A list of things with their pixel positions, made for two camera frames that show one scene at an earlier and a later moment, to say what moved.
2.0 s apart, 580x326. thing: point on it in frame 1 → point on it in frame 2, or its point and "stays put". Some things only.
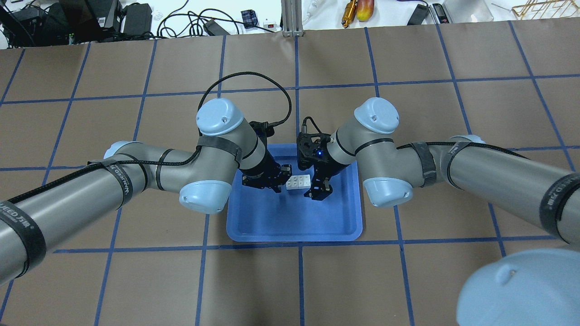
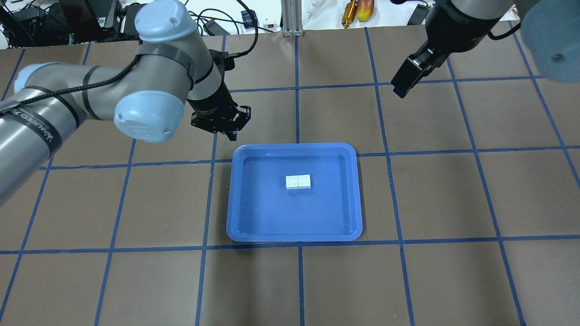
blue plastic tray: x=262 y=214 stays put
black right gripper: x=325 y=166 → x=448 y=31
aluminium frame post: x=292 y=16 stays put
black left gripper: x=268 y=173 → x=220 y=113
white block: x=292 y=183 stays put
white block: x=304 y=181 stays put
